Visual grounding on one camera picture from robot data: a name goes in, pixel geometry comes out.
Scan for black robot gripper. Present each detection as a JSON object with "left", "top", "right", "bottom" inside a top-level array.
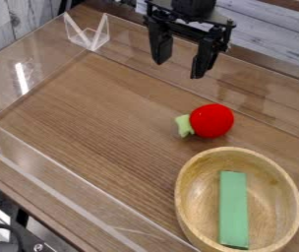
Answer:
[{"left": 145, "top": 0, "right": 237, "bottom": 79}]

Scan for red plush tomato green stem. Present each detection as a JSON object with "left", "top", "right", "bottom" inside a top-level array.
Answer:
[{"left": 175, "top": 103, "right": 236, "bottom": 138}]

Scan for clear acrylic tray walls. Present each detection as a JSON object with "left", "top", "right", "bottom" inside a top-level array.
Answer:
[{"left": 0, "top": 9, "right": 299, "bottom": 252}]

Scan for wooden bowl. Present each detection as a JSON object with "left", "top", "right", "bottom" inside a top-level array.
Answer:
[{"left": 175, "top": 147, "right": 299, "bottom": 252}]

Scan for green rectangular block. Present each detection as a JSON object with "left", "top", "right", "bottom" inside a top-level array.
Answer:
[{"left": 220, "top": 171, "right": 250, "bottom": 250}]

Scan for black metal table leg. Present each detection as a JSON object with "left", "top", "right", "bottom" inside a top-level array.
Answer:
[{"left": 10, "top": 208, "right": 59, "bottom": 252}]

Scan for black cable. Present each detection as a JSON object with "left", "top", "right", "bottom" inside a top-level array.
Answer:
[{"left": 0, "top": 222, "right": 27, "bottom": 252}]

